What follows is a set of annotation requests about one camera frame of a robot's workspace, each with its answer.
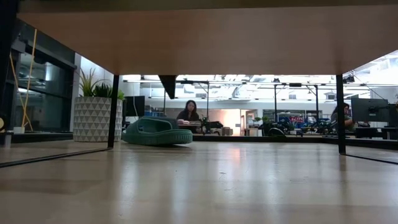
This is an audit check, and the succulent in white patterned pot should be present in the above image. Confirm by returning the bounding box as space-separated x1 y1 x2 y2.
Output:
73 67 126 143

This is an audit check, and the black framed glass partition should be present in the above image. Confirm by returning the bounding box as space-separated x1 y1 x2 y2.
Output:
6 18 78 133

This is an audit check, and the black computer monitor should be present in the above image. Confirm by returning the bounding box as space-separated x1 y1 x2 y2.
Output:
124 95 146 118
387 103 398 128
351 98 389 123

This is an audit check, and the black aluminium table frame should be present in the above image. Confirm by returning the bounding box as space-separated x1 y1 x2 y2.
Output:
11 132 398 151

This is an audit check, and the green rubber slide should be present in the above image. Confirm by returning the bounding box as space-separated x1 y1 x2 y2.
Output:
121 116 193 146

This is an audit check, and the wooden shelf with black legs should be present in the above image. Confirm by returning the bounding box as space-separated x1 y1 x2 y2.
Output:
0 0 398 169

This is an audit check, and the thin yellow stick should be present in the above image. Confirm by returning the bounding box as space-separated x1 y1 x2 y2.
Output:
21 29 38 128
9 54 33 123

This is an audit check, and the person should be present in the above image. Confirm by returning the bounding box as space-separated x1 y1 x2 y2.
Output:
176 99 201 123
330 101 357 131

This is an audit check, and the small background potted plant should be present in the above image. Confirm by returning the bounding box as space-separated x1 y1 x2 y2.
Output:
253 116 272 137

